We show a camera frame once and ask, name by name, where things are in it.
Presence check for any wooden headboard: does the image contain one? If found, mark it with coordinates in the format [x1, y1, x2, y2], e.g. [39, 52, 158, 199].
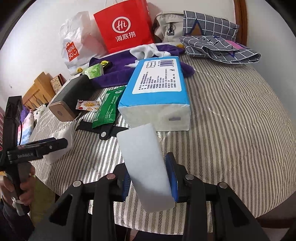
[23, 72, 56, 110]

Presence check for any white tissue sheet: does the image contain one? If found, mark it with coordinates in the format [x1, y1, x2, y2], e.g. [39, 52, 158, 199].
[45, 123, 75, 165]

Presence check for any light green wipes pack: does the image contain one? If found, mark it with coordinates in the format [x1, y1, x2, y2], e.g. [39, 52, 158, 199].
[83, 63, 104, 79]

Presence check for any beige canvas bag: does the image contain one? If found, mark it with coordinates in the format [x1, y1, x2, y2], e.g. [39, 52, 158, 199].
[152, 11, 184, 45]

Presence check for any red paper shopping bag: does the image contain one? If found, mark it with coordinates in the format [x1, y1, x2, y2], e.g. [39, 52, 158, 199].
[93, 0, 154, 53]

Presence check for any white Miniso plastic bag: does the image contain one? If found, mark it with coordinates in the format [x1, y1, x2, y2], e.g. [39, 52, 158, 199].
[59, 11, 107, 75]

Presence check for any left hand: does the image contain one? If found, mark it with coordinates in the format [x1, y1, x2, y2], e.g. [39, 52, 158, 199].
[1, 165, 36, 207]

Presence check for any colourful bedding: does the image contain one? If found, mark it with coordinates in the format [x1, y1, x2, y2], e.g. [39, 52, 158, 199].
[18, 104, 47, 145]

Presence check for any green wet wipes pack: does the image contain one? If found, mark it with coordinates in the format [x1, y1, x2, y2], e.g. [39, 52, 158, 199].
[92, 86, 125, 128]

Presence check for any dark green tea box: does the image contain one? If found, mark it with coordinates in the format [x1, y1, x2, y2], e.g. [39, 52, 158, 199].
[49, 75, 95, 121]

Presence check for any grey plaid folded cloth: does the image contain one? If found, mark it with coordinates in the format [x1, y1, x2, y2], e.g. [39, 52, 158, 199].
[180, 36, 261, 64]

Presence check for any white cloth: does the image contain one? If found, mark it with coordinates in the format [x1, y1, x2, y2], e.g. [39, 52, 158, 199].
[126, 44, 171, 68]

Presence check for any fruit print small packet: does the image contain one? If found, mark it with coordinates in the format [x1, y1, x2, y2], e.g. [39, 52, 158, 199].
[76, 98, 102, 111]

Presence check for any blue tissue pack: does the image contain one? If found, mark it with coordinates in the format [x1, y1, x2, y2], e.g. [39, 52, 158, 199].
[118, 56, 191, 132]

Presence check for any grey plaid pillow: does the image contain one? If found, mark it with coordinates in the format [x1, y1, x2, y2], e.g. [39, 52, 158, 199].
[183, 11, 239, 41]

